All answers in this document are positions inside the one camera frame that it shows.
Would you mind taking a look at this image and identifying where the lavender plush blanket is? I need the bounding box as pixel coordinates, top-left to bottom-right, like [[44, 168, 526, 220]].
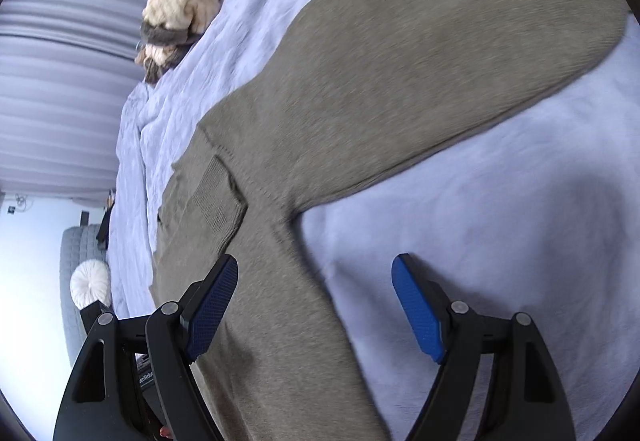
[[107, 0, 640, 441]]

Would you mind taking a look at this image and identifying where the taupe knit sweater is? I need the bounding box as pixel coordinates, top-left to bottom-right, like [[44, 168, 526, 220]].
[[148, 0, 632, 441]]

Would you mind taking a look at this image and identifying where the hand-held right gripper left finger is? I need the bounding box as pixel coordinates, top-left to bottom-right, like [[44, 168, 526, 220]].
[[52, 254, 239, 441]]

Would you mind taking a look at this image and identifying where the white curtain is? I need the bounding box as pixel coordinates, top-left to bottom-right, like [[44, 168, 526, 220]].
[[0, 0, 201, 202]]

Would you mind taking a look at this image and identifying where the dark object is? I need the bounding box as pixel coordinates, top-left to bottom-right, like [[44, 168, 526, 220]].
[[97, 188, 117, 249]]

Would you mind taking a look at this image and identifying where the white round pillow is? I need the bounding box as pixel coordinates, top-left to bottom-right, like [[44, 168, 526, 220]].
[[70, 259, 112, 309]]

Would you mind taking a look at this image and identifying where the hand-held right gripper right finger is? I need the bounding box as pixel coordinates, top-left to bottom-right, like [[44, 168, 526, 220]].
[[391, 253, 583, 441]]

